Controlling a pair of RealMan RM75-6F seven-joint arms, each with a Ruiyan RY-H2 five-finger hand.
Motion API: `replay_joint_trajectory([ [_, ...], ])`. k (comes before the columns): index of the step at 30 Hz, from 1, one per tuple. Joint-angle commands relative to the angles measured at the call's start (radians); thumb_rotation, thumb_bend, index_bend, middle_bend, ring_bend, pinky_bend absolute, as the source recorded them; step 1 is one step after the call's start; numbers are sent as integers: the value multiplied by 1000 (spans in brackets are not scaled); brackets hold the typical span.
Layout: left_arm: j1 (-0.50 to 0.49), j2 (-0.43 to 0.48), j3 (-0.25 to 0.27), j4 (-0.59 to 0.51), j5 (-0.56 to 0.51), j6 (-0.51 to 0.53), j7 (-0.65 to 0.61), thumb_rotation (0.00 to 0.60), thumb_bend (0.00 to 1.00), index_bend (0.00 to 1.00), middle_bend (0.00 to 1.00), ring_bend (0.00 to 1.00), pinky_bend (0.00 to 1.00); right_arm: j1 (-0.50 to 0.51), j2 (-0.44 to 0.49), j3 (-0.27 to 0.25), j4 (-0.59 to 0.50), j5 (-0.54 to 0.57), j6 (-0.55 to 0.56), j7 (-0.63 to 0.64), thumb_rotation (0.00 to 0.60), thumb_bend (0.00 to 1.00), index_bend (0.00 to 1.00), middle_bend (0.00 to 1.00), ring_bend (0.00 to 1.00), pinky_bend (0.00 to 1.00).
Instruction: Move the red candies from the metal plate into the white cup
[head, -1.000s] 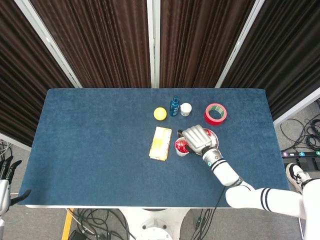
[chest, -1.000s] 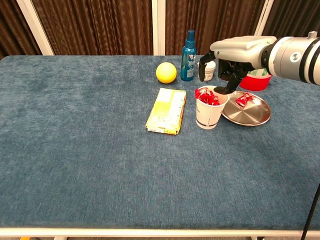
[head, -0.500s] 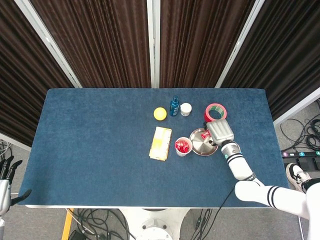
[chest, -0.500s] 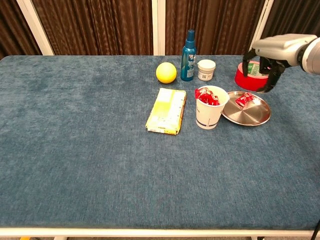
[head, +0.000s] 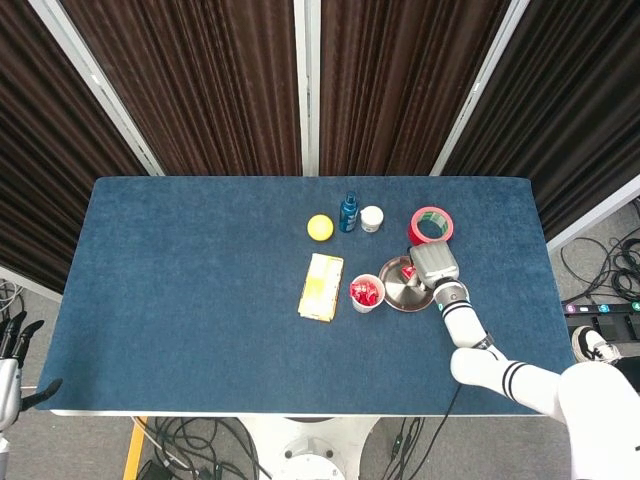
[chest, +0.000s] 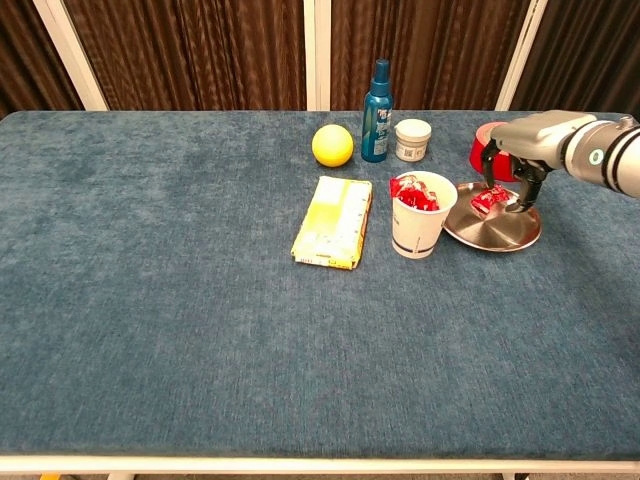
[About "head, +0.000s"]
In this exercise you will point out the yellow bar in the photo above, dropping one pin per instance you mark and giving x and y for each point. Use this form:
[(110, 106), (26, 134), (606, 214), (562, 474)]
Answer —
[(134, 447)]

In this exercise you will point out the red candies heap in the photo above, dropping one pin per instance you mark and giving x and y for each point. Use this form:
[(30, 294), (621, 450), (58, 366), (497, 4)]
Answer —
[(365, 294)]

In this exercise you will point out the black trouser leg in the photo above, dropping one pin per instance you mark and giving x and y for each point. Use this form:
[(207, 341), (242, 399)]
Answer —
[(630, 366)]

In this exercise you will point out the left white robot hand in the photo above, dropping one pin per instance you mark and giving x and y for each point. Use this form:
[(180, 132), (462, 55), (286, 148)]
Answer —
[(9, 387)]

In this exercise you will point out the blue spray bottle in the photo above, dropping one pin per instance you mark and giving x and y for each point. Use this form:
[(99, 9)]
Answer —
[(348, 217)]

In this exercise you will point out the yellow ball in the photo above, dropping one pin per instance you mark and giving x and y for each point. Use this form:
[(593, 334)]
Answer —
[(320, 227)]

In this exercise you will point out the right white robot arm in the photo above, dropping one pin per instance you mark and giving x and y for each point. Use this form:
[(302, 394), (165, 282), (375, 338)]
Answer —
[(465, 325)]

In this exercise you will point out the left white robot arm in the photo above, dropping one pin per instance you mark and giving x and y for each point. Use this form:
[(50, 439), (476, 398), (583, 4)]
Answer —
[(3, 445)]

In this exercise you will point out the silver metal plate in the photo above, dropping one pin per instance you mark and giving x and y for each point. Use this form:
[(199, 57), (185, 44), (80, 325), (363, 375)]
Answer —
[(400, 297)]

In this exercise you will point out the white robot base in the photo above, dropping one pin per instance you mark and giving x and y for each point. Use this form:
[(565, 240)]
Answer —
[(310, 445)]

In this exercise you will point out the black floor box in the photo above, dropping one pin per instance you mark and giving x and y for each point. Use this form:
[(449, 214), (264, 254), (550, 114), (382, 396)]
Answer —
[(617, 327)]

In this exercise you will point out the white table frame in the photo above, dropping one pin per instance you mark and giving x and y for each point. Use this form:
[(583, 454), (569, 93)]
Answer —
[(250, 413)]

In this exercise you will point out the blue table cloth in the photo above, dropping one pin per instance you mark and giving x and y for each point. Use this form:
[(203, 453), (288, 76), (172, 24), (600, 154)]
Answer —
[(200, 300)]

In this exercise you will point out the red wrapped candy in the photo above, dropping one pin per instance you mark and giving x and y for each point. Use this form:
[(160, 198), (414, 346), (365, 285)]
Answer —
[(409, 272)]

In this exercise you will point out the black power strip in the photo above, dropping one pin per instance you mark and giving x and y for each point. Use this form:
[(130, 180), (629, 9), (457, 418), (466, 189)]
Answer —
[(600, 307)]

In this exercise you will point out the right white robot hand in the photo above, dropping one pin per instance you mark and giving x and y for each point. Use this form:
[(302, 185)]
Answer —
[(435, 262)]

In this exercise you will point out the white and black sneaker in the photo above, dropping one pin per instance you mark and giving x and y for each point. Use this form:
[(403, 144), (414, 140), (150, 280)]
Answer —
[(592, 345)]

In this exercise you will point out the brown pleated curtain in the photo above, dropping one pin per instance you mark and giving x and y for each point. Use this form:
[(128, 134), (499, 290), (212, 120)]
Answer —
[(400, 75), (575, 100), (50, 175), (200, 75)]

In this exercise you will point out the small white jar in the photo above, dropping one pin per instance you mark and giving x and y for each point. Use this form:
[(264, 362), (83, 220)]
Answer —
[(371, 219)]

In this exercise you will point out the red tape roll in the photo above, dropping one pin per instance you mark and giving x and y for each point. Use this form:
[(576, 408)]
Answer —
[(415, 232)]

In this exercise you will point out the white paper cup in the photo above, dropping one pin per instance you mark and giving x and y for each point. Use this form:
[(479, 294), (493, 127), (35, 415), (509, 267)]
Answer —
[(367, 309)]

